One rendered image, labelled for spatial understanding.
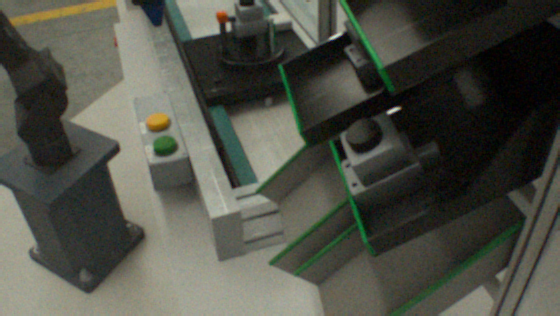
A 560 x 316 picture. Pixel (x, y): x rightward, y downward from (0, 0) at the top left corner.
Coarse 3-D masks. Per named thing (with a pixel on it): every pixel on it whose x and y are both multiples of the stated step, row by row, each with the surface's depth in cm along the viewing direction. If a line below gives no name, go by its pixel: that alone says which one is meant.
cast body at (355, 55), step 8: (344, 24) 57; (352, 32) 55; (352, 40) 58; (360, 40) 54; (352, 48) 59; (360, 48) 55; (352, 56) 58; (360, 56) 57; (368, 56) 55; (352, 64) 58; (360, 64) 56; (368, 64) 56; (360, 72) 56; (368, 72) 57; (376, 72) 57; (368, 80) 57; (376, 80) 57
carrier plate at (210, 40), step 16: (288, 32) 120; (192, 48) 117; (208, 48) 117; (288, 48) 115; (304, 48) 115; (192, 64) 112; (208, 64) 112; (208, 80) 107; (224, 80) 107; (240, 80) 107; (256, 80) 106; (272, 80) 106; (208, 96) 103; (224, 96) 103; (240, 96) 105
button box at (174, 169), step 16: (144, 96) 106; (160, 96) 106; (144, 112) 102; (160, 112) 102; (144, 128) 98; (176, 128) 98; (144, 144) 95; (176, 144) 94; (160, 160) 91; (176, 160) 92; (160, 176) 93; (176, 176) 94; (192, 176) 95
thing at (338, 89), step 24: (312, 48) 64; (336, 48) 64; (288, 72) 66; (312, 72) 65; (336, 72) 62; (288, 96) 60; (312, 96) 62; (336, 96) 60; (360, 96) 58; (384, 96) 54; (408, 96) 54; (312, 120) 59; (336, 120) 55; (312, 144) 56
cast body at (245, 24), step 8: (240, 0) 105; (248, 0) 105; (256, 0) 107; (240, 8) 105; (248, 8) 105; (256, 8) 105; (232, 16) 109; (240, 16) 105; (248, 16) 106; (256, 16) 106; (272, 16) 110; (232, 24) 108; (240, 24) 106; (248, 24) 107; (256, 24) 107; (264, 24) 108; (232, 32) 110; (240, 32) 107; (248, 32) 108; (256, 32) 109; (264, 32) 109
